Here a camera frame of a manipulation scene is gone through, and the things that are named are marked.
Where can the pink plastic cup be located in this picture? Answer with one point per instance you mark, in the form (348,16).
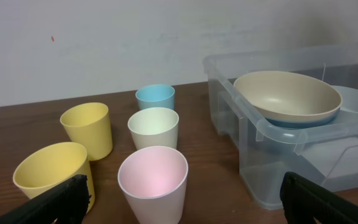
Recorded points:
(153,180)

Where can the clear plastic storage container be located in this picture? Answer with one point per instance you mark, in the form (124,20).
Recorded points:
(326,155)

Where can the blue plastic cup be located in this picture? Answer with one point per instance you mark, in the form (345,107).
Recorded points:
(157,95)

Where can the yellow plastic cup lower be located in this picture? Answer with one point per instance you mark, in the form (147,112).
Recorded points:
(51,166)

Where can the pale green plastic cup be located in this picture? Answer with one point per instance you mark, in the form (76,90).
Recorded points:
(154,127)

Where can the beige large bowl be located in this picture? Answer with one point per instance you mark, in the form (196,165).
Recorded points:
(289,96)

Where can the yellow plastic cup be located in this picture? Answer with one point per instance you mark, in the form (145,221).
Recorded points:
(89,124)
(51,166)

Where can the grey small bowl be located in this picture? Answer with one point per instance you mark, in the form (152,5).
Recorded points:
(349,107)

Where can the yellow plastic cup upper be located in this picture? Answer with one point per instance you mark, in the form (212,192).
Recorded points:
(89,124)

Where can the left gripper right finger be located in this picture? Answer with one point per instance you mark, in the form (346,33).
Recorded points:
(306,202)

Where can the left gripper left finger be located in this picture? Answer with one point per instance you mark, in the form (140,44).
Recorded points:
(66,202)

